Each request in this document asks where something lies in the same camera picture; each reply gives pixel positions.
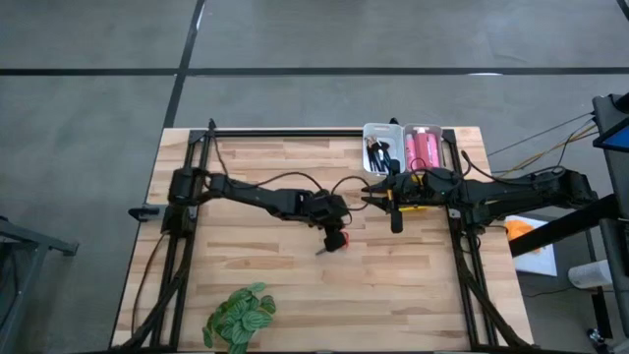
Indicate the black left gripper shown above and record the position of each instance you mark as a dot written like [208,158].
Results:
[331,214]

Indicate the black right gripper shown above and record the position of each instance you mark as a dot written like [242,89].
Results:
[422,189]

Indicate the thin black paintbrush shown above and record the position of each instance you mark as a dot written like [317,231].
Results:
[372,162]

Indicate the thick blue paintbrush gold ferrule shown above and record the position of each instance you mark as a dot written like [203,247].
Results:
[388,157]

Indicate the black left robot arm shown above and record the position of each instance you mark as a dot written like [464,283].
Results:
[255,194]

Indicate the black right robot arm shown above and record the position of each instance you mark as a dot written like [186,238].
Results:
[531,192]

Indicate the yellow plastic basket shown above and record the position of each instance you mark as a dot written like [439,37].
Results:
[413,209]

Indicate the white plastic bin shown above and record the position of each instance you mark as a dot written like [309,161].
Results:
[399,135]

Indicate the clear plastic bin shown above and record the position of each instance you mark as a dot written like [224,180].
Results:
[440,130]

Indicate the green leafy plant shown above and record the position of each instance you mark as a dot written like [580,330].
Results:
[241,317]

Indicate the orange object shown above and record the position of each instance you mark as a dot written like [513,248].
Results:
[518,230]

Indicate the white paper sheet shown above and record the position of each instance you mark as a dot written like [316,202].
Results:
[540,260]

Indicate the white paper roll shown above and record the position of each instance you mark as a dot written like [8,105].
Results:
[589,274]

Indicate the black desk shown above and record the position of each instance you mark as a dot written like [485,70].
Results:
[614,172]

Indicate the blue screen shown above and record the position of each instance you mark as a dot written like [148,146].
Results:
[616,140]

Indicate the grey metal table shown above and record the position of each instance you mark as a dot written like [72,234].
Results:
[39,236]

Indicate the black aluminium rig frame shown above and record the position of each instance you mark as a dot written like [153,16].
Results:
[295,133]

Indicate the black side bracket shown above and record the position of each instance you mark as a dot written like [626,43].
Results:
[145,213]

